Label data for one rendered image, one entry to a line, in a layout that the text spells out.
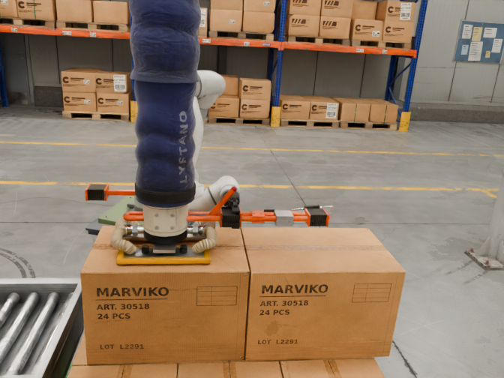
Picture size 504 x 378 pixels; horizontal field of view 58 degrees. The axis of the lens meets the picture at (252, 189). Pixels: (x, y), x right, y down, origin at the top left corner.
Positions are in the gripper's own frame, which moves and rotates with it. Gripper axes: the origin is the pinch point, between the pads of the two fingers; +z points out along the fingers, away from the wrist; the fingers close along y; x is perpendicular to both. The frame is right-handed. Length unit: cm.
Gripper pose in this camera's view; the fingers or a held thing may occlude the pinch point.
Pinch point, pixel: (235, 217)
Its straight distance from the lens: 178.2
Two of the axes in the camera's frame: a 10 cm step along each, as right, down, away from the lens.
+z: 1.4, 3.4, -9.3
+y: -0.6, 9.4, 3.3
